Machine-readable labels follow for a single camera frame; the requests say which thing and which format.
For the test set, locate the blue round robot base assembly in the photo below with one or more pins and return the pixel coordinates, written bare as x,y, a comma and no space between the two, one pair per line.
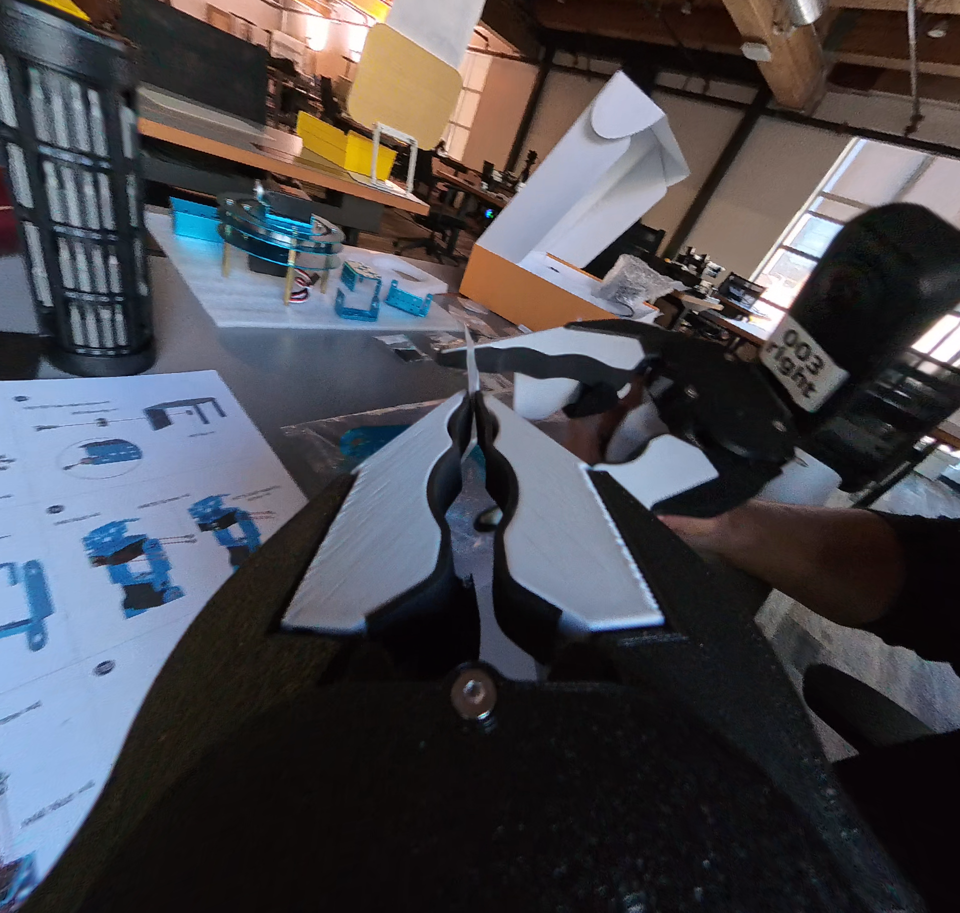
277,230

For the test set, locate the short blue U bracket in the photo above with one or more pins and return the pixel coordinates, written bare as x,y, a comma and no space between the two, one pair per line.
409,299

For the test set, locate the large window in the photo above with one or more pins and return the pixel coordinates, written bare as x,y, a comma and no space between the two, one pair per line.
825,253

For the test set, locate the open instruction booklet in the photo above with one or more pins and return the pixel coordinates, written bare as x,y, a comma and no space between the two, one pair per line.
112,478

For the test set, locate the grey desk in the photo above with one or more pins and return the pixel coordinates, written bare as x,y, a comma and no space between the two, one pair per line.
262,358

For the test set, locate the black mesh office chair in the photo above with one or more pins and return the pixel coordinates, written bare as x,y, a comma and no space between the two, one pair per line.
637,242

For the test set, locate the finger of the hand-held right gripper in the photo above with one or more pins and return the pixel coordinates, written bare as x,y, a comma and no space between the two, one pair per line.
660,470
570,347

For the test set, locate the black board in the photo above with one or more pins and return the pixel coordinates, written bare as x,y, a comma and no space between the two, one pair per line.
195,58

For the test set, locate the blue box-shaped bracket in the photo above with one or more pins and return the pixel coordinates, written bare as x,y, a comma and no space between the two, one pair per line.
195,217

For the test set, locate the orange and white cardboard box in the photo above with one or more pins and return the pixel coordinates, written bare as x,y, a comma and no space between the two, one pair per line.
525,283

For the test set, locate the yellow box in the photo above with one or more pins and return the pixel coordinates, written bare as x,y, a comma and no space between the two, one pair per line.
337,148
67,2

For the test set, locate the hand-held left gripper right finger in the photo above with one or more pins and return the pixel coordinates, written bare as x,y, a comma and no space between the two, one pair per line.
577,553

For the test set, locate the bubble wrap bag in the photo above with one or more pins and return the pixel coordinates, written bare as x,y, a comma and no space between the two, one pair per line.
634,279

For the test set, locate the pile of small screw bags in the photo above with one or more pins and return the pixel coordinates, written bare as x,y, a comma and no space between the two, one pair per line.
450,343

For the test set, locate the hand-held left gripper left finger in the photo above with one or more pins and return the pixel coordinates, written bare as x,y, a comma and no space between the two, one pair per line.
375,545

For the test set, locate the black slotted tube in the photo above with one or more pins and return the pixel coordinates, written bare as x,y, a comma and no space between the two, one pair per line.
75,178

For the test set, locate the person's right hand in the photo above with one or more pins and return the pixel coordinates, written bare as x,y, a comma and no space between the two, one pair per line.
581,440

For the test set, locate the wooden background desk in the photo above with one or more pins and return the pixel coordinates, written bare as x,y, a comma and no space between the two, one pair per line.
247,155
720,305

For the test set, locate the clear plastic bag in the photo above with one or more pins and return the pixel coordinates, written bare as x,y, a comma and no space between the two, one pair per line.
315,440

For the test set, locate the large blue U bracket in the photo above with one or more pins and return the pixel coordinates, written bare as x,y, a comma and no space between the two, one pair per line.
356,294

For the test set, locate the white foam sheet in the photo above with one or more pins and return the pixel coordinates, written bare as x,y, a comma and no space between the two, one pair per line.
225,290

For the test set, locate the person's right forearm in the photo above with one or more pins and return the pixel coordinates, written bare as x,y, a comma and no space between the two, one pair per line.
787,553

